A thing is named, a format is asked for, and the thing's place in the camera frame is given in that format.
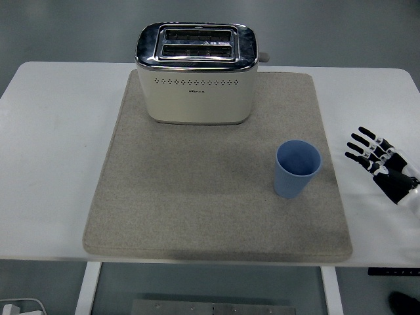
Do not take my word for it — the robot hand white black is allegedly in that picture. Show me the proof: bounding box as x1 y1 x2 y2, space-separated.
344 126 420 218

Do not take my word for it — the beige felt mat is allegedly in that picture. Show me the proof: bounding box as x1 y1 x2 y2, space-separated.
81 70 354 263

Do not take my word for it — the black rounded object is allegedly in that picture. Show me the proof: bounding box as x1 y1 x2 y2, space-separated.
388 291 420 315

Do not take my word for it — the cream toaster chrome top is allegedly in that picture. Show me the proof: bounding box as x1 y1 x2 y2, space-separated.
135 22 270 126

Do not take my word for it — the white table leg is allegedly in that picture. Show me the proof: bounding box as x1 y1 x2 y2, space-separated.
320 266 344 315
73 261 103 315

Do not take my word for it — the grey curved cable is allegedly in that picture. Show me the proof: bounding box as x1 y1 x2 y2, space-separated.
0 297 47 315

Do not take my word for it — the blue ribbed cup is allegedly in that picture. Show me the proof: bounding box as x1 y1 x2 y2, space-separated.
274 140 323 200

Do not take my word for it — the black table control panel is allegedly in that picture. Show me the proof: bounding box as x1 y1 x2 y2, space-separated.
367 267 420 277

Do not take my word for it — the grey metal plate with screws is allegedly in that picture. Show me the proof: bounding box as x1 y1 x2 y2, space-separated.
130 299 297 315

